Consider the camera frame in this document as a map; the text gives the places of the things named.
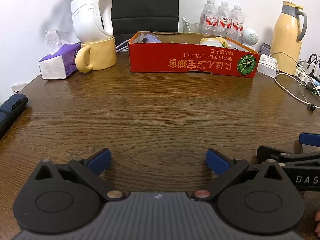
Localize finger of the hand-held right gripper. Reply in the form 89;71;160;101
257;145;320;164
299;132;320;147

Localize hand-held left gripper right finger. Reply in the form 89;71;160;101
191;148;290;202

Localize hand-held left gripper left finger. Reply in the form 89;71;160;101
31;148;127;202

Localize red cardboard box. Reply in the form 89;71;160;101
127;31;261;79

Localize yellow white plush hamster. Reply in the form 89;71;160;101
199;37;232;48

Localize purple knitted pouch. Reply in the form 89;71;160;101
145;34;163;43

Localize green black pen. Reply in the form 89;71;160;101
299;84;318;93

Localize white power strip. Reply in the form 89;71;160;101
295;65;320;85

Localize white charger plug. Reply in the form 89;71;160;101
304;54;320;74

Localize dark blue case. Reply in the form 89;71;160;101
0;94;28;138

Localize yellow thermos jug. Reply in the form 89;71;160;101
270;1;308;75

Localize purple tissue pack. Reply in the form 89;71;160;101
39;29;82;80

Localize yellow mug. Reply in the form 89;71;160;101
75;36;118;73

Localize white robot speaker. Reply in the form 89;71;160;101
240;28;259;51

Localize clear plastic water bottle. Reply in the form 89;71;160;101
230;4;245;39
217;1;232;37
201;0;219;35

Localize glass cup with straw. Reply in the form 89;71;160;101
181;17;202;34

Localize white detergent bottle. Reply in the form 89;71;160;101
69;0;114;42

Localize black paper bag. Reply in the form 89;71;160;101
110;0;180;38

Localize green cable with black plug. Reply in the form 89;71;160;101
298;84;316;112

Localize white power bank with cable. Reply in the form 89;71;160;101
269;52;320;109

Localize pale purple cables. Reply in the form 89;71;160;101
115;42;130;53

